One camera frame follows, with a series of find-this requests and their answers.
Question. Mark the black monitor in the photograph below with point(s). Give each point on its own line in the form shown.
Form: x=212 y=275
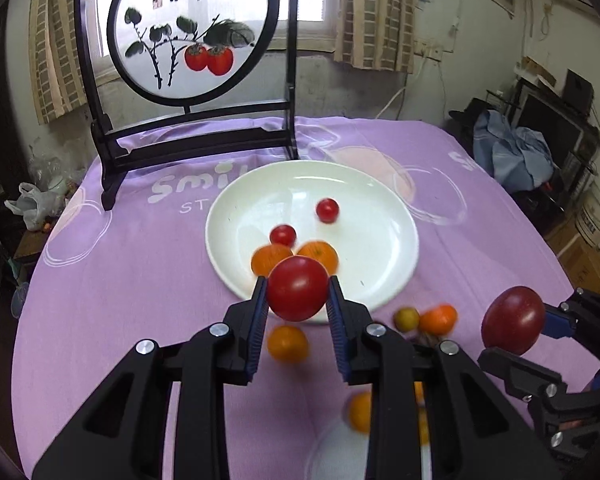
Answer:
x=555 y=125

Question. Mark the black framed painted table screen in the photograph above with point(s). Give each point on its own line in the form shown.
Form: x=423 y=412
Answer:
x=195 y=35

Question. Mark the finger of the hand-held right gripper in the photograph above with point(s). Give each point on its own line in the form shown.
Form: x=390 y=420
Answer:
x=517 y=370
x=557 y=324

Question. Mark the black hat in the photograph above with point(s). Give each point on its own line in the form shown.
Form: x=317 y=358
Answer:
x=469 y=112

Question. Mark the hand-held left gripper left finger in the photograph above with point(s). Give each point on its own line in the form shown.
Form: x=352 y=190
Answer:
x=257 y=322

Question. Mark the white plastic bag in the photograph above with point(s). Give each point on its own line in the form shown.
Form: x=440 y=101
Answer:
x=35 y=200

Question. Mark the dark red tomato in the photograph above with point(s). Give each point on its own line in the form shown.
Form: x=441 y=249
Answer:
x=513 y=321

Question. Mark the white round plate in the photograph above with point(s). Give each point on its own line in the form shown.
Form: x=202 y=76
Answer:
x=365 y=220

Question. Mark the beige checked curtain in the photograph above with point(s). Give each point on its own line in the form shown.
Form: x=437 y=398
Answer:
x=55 y=40
x=375 y=12

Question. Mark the blue crumpled cloth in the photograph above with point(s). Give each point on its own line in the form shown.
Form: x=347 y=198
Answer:
x=515 y=150

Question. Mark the orange-red small tomato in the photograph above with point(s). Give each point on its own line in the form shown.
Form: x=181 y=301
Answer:
x=438 y=320

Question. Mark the purple printed tablecloth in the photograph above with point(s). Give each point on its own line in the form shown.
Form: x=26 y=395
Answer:
x=145 y=280

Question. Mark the orange tomato on cloth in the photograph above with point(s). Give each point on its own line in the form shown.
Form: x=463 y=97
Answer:
x=287 y=344

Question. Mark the large red tomato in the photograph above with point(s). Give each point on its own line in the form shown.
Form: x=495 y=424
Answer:
x=297 y=287

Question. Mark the orange mandarin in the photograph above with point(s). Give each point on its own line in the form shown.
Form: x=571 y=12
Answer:
x=360 y=412

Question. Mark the small red cherry tomato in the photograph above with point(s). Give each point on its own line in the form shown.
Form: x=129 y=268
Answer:
x=283 y=235
x=327 y=210

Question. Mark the orange tomato on plate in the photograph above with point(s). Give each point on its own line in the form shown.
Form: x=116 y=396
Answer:
x=266 y=259
x=324 y=254

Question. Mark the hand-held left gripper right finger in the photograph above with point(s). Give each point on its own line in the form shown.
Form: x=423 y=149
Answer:
x=337 y=332

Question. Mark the white wall socket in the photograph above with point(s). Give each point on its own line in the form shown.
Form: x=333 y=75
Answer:
x=435 y=51

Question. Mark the small yellow-green fruit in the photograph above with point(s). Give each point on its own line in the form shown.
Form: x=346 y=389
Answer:
x=406 y=319

